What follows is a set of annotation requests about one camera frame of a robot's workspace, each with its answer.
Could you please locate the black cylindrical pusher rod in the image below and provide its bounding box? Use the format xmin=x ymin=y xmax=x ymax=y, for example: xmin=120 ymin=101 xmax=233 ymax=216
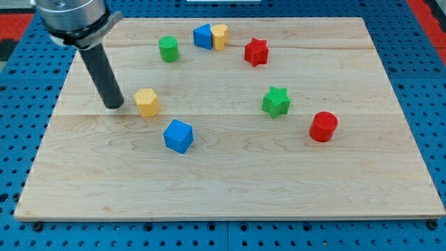
xmin=79 ymin=44 xmax=124 ymax=109

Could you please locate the blue cube block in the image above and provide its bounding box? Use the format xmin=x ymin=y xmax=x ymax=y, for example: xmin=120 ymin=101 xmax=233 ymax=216
xmin=163 ymin=119 xmax=194 ymax=154

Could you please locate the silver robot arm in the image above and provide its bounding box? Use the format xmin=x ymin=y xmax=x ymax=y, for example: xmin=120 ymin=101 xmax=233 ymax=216
xmin=30 ymin=0 xmax=124 ymax=109

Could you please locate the wooden board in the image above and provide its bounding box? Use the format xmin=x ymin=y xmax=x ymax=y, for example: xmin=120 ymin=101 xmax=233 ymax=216
xmin=15 ymin=17 xmax=445 ymax=222

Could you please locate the yellow hexagon block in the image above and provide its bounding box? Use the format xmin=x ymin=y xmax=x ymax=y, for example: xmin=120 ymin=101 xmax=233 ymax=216
xmin=133 ymin=89 xmax=160 ymax=117

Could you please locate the green cylinder block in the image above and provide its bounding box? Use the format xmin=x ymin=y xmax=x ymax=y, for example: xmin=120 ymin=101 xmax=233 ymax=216
xmin=158 ymin=36 xmax=180 ymax=62

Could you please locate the blue triangle block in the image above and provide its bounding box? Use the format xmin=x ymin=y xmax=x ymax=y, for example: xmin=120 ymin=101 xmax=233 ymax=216
xmin=193 ymin=24 xmax=213 ymax=50

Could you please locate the yellow heart block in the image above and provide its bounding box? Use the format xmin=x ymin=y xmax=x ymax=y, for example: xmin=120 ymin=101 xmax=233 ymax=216
xmin=211 ymin=24 xmax=228 ymax=50

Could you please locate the red star block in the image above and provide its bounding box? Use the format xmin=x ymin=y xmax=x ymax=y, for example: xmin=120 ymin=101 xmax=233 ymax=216
xmin=244 ymin=38 xmax=269 ymax=67

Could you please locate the green star block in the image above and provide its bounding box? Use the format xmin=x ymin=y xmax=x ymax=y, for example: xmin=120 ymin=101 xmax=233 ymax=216
xmin=261 ymin=86 xmax=291 ymax=119

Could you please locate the red cylinder block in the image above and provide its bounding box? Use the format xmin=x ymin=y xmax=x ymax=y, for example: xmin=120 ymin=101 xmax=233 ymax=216
xmin=309 ymin=111 xmax=339 ymax=142

